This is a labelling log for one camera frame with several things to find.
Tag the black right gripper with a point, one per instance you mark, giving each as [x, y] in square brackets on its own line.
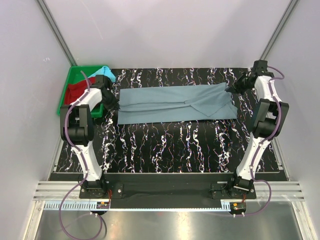
[235, 88]

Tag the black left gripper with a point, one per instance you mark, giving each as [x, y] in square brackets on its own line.
[114, 105]

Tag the grey-blue polo shirt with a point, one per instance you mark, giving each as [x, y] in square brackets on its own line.
[175, 104]

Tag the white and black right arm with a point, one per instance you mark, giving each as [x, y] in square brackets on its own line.
[267, 121]

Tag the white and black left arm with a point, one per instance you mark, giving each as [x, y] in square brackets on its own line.
[77, 128]

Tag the light blue t shirt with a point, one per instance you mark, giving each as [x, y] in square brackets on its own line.
[105, 71]

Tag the red t shirt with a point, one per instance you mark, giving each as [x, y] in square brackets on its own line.
[85, 92]

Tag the green plastic tray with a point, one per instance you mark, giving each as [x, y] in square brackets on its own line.
[74, 75]

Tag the left connector box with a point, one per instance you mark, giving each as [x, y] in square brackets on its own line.
[104, 205]

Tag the connector box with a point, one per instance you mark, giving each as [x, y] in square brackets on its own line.
[104, 205]
[238, 206]

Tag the right connector box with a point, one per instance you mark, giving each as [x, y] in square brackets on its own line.
[238, 206]

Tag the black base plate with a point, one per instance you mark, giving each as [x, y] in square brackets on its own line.
[159, 189]

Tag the right aluminium corner post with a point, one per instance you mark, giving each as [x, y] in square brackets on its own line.
[279, 28]

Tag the aluminium corner post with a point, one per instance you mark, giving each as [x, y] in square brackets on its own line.
[279, 28]
[56, 31]

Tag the white slotted cable duct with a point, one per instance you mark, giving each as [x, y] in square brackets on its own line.
[91, 205]

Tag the left aluminium corner post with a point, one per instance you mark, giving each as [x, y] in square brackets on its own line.
[56, 31]

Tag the aluminium front rail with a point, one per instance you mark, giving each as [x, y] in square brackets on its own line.
[263, 193]

